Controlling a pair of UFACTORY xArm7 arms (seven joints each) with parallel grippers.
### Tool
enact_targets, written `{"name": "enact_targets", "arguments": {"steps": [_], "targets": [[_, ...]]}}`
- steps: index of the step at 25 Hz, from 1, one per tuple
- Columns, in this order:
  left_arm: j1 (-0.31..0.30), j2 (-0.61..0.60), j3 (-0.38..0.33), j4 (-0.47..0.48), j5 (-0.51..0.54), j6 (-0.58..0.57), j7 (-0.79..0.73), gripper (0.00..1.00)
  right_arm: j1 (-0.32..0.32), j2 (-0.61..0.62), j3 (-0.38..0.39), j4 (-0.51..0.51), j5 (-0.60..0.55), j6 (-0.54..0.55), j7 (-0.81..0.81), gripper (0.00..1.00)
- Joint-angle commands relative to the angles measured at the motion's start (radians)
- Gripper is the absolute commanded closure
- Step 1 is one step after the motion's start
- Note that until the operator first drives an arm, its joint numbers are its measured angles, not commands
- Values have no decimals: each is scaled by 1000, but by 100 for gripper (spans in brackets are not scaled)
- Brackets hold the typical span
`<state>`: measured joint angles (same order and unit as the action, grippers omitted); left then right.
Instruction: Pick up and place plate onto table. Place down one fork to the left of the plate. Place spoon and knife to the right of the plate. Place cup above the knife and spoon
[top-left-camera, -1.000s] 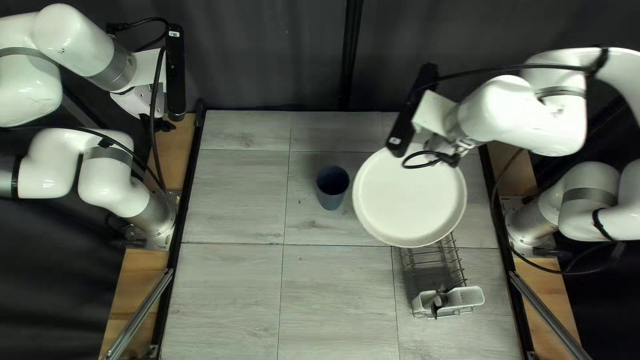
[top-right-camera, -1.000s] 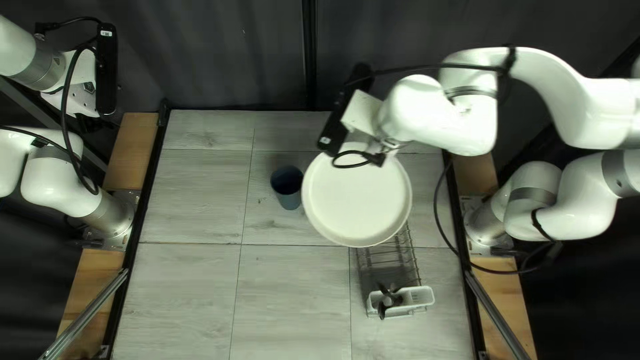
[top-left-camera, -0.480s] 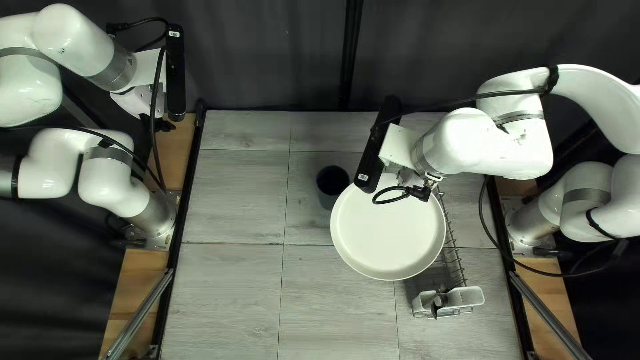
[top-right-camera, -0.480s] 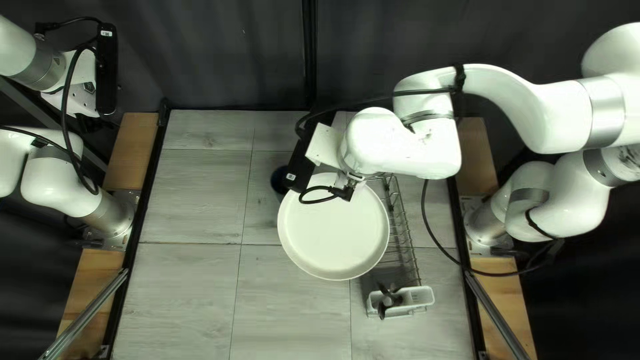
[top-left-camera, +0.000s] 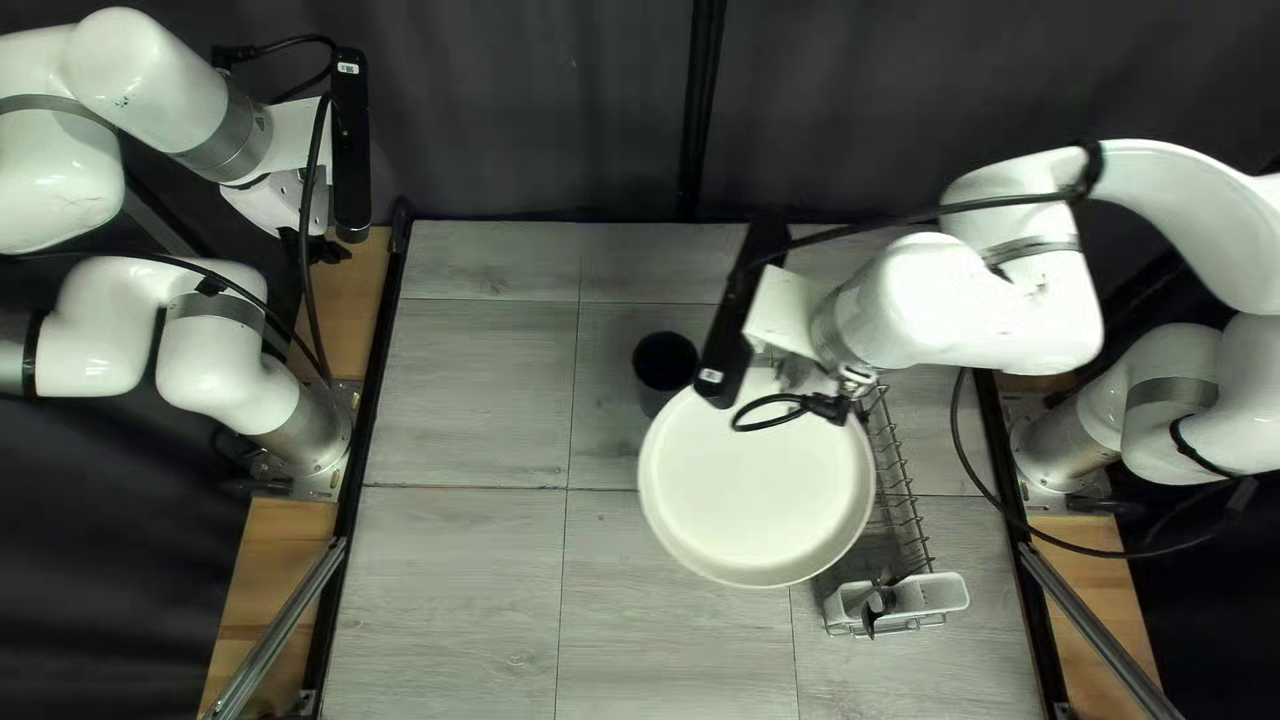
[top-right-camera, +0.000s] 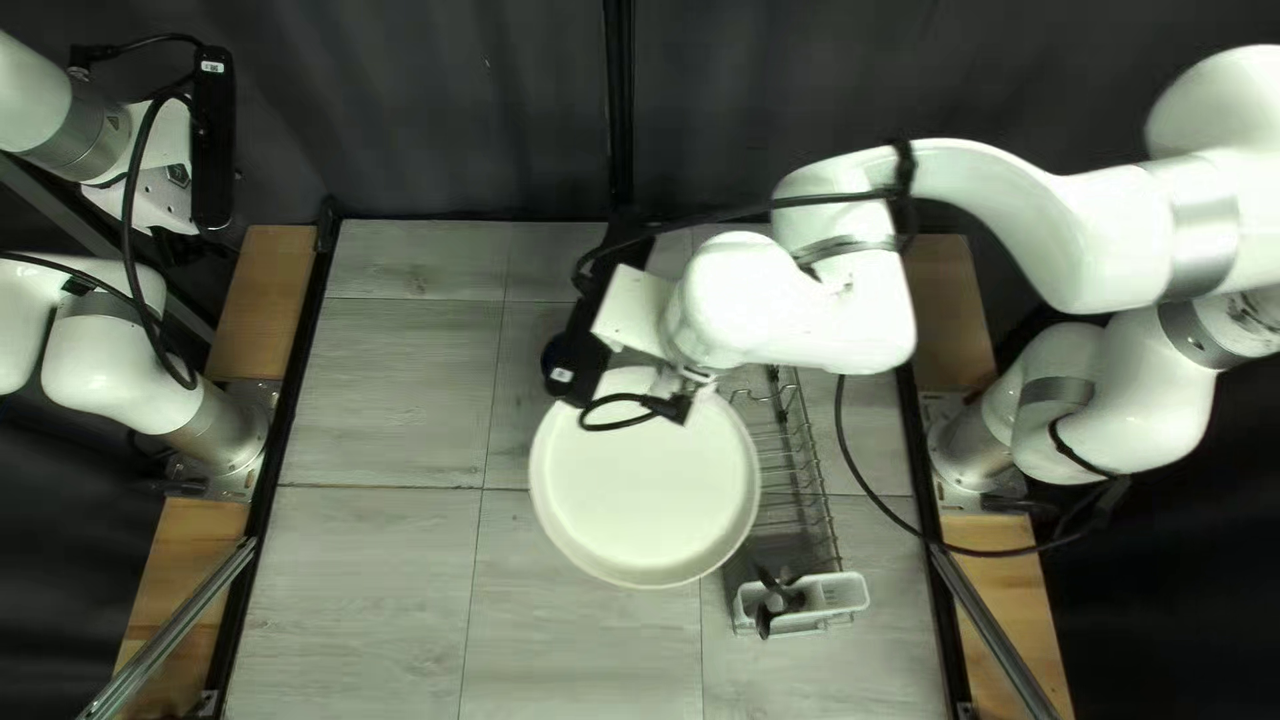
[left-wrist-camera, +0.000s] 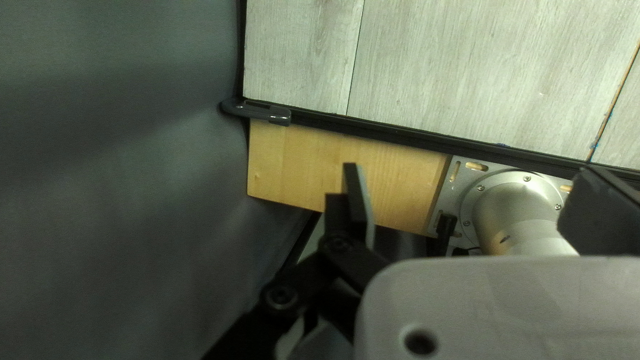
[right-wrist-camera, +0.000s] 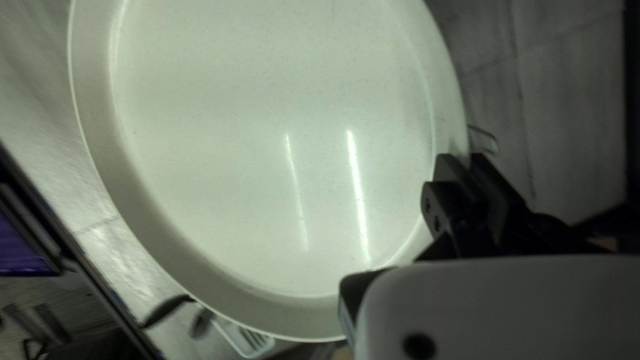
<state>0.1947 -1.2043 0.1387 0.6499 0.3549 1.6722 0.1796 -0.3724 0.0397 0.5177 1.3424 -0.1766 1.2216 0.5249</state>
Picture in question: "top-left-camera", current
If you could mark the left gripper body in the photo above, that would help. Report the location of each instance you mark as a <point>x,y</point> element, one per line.
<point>290,190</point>

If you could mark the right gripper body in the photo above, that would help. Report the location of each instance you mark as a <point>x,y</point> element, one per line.
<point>785,310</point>

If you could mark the pale round plate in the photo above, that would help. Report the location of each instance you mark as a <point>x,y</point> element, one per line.
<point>760,490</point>

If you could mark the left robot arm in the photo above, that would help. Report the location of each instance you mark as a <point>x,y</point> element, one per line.
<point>130,90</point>

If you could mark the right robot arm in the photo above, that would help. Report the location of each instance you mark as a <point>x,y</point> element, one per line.
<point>950,300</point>

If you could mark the dark blue cup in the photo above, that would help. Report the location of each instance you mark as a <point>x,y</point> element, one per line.
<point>660,365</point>

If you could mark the white cutlery holder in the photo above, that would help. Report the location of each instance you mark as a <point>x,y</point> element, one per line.
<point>930,595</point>

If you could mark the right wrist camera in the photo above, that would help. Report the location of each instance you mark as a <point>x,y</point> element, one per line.
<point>735,320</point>

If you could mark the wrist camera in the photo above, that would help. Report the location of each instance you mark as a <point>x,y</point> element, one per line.
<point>351,150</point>
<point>735,320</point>

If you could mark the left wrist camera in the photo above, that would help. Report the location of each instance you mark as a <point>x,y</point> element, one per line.
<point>351,150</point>

